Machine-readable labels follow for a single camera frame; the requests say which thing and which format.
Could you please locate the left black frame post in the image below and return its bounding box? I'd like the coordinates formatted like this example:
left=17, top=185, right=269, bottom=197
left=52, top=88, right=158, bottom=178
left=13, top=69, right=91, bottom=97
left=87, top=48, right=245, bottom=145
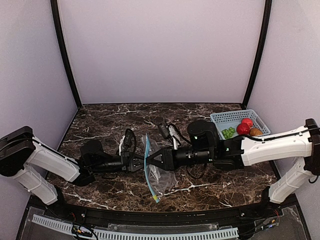
left=50, top=0, right=83, bottom=109

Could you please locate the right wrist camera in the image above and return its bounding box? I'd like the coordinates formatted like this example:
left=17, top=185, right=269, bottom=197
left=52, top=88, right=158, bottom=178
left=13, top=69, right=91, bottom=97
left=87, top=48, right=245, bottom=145
left=157, top=121, right=182, bottom=150

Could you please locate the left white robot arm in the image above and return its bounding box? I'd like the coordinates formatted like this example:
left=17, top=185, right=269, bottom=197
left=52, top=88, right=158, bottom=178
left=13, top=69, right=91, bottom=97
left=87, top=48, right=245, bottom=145
left=0, top=126, right=144, bottom=207

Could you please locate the grey slotted cable duct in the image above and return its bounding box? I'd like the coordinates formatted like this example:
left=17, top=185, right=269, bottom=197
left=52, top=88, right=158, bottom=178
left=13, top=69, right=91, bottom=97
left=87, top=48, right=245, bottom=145
left=32, top=214, right=239, bottom=240

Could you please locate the green grapes bunch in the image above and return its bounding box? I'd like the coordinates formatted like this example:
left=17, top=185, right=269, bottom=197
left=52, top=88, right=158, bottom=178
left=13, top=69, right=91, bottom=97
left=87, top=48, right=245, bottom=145
left=221, top=127, right=236, bottom=140

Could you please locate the right black frame post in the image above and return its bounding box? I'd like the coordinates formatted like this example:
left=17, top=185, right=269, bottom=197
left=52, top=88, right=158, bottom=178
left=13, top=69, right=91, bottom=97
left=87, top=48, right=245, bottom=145
left=240, top=0, right=273, bottom=110

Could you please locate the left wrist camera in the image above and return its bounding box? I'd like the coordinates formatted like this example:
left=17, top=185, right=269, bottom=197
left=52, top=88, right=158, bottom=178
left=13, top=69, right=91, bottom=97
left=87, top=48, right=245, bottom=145
left=118, top=128, right=137, bottom=155

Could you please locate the light blue plastic basket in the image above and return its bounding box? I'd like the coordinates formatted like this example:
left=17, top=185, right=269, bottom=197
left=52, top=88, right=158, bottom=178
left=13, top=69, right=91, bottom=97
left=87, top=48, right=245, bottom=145
left=210, top=109, right=271, bottom=140

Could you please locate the black frame post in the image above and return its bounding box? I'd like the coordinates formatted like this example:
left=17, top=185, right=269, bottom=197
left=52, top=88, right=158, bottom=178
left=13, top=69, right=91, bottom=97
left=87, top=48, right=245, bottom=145
left=50, top=0, right=83, bottom=109
left=240, top=0, right=273, bottom=110

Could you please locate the red apple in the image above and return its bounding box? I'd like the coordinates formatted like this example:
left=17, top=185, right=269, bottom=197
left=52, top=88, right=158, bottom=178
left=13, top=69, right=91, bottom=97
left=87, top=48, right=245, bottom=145
left=241, top=118, right=254, bottom=128

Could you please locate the clear zip top bag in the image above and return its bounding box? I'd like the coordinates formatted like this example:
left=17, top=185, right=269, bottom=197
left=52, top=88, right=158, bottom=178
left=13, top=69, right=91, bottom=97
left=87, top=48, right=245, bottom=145
left=141, top=133, right=178, bottom=203

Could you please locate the black front rail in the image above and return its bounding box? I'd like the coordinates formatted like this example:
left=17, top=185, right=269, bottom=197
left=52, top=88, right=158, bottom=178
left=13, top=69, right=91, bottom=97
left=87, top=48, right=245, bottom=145
left=45, top=203, right=277, bottom=227

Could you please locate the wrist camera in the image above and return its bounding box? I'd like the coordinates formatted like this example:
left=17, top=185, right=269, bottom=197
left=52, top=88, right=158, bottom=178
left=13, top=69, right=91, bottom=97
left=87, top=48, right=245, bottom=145
left=157, top=121, right=182, bottom=150
left=118, top=128, right=137, bottom=155

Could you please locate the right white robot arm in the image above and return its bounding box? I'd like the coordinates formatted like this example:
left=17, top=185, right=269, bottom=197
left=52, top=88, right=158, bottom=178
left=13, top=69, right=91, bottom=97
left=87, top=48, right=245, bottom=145
left=144, top=118, right=320, bottom=204

